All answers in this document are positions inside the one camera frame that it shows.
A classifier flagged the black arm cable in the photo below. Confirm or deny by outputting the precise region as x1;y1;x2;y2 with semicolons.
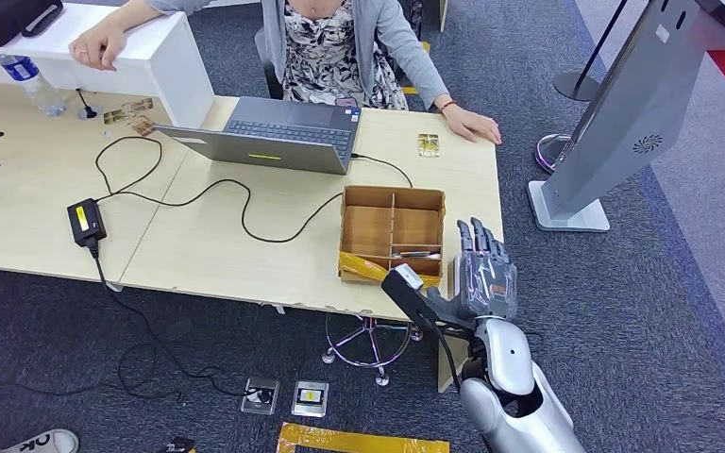
428;322;473;398

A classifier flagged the floor socket with plug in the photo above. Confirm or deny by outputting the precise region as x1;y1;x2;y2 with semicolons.
240;377;281;416

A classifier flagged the black stanchion post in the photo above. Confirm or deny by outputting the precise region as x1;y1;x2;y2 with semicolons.
552;0;632;103

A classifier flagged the grey laptop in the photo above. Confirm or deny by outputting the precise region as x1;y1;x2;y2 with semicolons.
152;96;363;176

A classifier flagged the person's left hand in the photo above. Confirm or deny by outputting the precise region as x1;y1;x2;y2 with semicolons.
440;103;502;146

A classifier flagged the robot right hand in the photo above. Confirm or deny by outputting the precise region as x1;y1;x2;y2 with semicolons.
425;216;520;332

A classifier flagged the person's right hand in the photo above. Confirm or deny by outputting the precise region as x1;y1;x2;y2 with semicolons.
68;18;127;72

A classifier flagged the clear water bottle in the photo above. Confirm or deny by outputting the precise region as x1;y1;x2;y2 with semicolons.
0;53;70;118

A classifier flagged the white counter block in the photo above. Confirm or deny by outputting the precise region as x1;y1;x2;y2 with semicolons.
0;3;217;129

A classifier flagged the black mains cable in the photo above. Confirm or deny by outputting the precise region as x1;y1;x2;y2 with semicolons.
0;240;273;405

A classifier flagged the yellow floor tape frame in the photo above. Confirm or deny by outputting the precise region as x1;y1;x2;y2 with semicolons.
276;422;451;453

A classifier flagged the silver floor socket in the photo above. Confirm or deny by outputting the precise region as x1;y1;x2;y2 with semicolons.
291;379;330;419

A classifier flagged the silver kiosk stand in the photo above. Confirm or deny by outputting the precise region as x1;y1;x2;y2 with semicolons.
528;0;725;234

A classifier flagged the person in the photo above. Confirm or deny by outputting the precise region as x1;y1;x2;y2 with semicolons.
143;0;451;112

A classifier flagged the chrome stool base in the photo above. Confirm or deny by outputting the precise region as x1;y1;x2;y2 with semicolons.
321;312;425;388

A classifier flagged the white shoe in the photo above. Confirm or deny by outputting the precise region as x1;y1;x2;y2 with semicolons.
0;428;80;453

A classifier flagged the black power adapter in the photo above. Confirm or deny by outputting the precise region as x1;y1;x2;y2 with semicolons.
66;197;108;247

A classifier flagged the black laptop power cable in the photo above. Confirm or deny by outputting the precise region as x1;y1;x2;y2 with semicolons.
94;136;413;244

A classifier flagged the wooden compartment box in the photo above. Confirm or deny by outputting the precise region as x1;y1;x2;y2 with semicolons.
338;184;447;289

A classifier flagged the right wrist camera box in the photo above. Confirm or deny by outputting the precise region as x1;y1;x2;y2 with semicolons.
380;262;458;332

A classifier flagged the round clear base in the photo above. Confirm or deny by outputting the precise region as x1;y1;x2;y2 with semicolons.
534;133;575;175

